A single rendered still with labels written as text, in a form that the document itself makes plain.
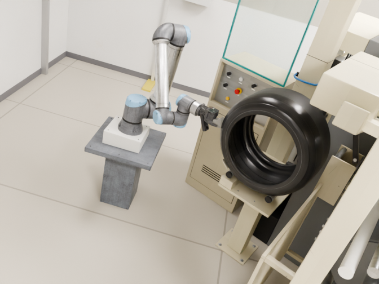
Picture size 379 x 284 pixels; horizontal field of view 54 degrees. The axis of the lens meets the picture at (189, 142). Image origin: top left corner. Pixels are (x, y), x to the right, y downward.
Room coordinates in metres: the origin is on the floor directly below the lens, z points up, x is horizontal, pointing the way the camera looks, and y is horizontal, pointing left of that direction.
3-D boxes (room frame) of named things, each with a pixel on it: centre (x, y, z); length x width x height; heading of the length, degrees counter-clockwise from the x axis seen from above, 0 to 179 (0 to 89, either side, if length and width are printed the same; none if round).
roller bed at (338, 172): (1.96, -0.93, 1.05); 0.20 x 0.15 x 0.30; 151
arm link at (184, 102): (2.16, 0.09, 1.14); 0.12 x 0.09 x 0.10; 61
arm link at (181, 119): (2.16, 0.10, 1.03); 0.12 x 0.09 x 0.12; 122
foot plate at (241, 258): (2.18, -0.60, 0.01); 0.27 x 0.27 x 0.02; 61
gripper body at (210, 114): (2.08, -0.06, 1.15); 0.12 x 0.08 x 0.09; 61
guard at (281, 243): (1.59, -0.67, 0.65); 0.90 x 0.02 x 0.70; 151
